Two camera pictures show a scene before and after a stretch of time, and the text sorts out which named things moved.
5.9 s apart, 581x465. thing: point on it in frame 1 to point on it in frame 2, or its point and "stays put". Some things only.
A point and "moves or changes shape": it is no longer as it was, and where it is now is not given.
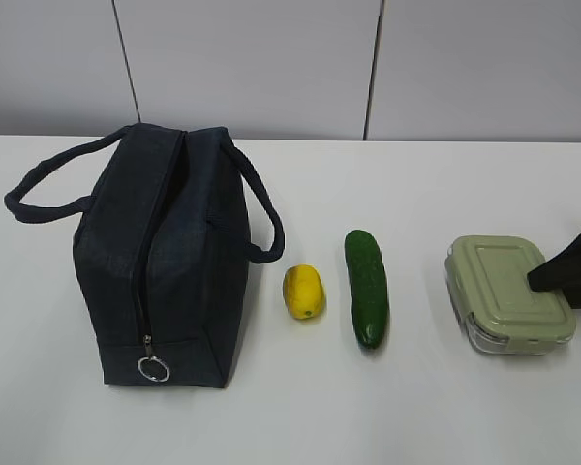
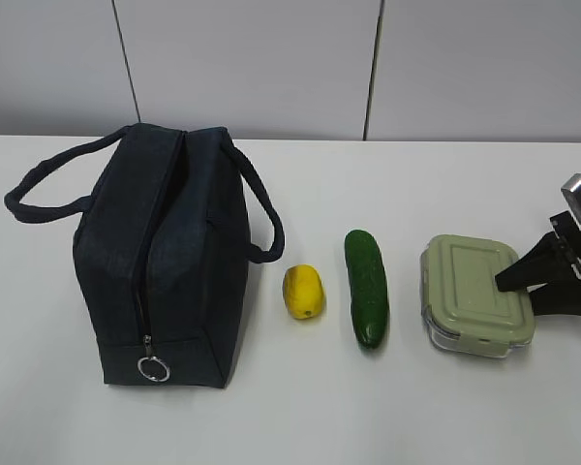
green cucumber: (368, 286) stays put
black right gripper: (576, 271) to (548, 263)
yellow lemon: (304, 292) stays put
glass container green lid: (498, 307) moves or changes shape
